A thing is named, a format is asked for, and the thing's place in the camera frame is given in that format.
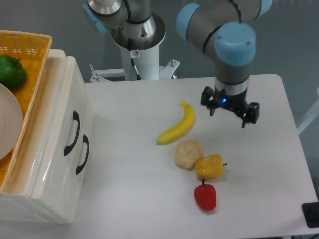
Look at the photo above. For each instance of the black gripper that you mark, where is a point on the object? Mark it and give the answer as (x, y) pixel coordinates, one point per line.
(212, 100)

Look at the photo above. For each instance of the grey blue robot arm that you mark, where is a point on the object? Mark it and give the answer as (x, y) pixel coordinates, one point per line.
(221, 32)

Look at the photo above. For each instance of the white drawer cabinet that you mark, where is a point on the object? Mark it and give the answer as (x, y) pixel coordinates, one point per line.
(15, 201)

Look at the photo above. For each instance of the yellow banana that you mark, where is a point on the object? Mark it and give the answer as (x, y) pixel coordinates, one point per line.
(180, 128)

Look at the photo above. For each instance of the pale bread roll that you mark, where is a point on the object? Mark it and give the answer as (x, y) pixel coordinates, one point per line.
(188, 153)

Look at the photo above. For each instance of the yellow bell pepper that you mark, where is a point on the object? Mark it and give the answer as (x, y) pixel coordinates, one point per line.
(210, 167)

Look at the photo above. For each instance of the red bell pepper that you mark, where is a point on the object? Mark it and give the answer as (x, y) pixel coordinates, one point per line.
(205, 196)

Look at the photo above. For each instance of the black device at table edge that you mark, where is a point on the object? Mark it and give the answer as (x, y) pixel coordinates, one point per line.
(311, 214)

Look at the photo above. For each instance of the orange woven basket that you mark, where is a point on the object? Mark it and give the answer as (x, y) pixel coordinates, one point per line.
(32, 49)

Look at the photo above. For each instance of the green bell pepper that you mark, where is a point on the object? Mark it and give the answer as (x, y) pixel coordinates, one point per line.
(12, 73)

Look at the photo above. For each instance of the white plate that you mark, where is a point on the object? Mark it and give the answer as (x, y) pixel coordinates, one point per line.
(11, 120)

